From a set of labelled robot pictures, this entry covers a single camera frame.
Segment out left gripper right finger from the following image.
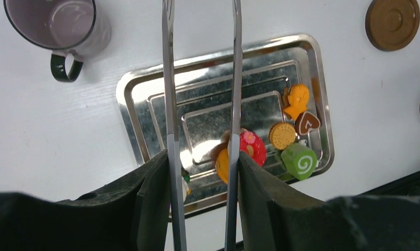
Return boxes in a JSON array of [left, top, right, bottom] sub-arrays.
[[237, 151, 420, 251]]

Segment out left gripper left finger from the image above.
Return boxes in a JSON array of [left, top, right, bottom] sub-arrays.
[[0, 151, 170, 250]]

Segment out metal serving tongs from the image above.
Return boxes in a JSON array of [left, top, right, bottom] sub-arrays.
[[161, 0, 243, 250]]

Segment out white swiss roll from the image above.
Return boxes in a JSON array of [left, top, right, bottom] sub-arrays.
[[181, 168, 191, 202]]

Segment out green swiss roll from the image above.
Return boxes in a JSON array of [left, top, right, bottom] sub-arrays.
[[281, 143, 318, 180]]

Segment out orange round cake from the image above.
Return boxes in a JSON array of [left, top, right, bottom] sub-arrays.
[[215, 148, 229, 184]]

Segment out red frosted donut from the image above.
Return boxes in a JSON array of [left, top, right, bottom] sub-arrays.
[[240, 131, 267, 167]]

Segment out orange fish cake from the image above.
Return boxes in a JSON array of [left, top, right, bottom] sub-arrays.
[[283, 84, 310, 120]]

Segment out round tan biscuit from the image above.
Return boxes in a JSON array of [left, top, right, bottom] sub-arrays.
[[269, 122, 296, 150]]

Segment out brown heart cookie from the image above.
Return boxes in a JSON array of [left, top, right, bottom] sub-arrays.
[[295, 111, 321, 135]]

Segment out stainless steel tray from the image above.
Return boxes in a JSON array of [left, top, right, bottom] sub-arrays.
[[116, 34, 334, 218]]

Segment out grey purple mug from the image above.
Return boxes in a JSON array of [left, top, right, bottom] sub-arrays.
[[3, 1, 112, 82]]

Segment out brown wooden coaster far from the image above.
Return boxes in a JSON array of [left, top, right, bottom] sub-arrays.
[[365, 0, 420, 51]]

